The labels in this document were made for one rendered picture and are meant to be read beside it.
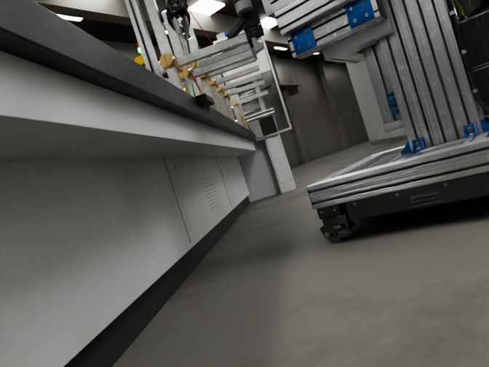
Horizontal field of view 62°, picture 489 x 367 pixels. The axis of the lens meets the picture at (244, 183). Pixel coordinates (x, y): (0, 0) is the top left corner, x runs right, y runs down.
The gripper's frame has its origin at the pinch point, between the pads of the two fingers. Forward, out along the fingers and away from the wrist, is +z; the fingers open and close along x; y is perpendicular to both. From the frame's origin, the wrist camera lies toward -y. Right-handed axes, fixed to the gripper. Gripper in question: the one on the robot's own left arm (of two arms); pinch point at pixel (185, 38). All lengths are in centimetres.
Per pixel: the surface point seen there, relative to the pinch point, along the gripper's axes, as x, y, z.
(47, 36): -38, 93, 28
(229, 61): 19.5, -17.6, 8.4
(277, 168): 102, -255, 66
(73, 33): -35, 84, 25
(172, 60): -8.4, 6.2, 9.2
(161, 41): -9.5, 3.0, 0.3
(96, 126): -36, 77, 40
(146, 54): -18.7, 28.1, 12.3
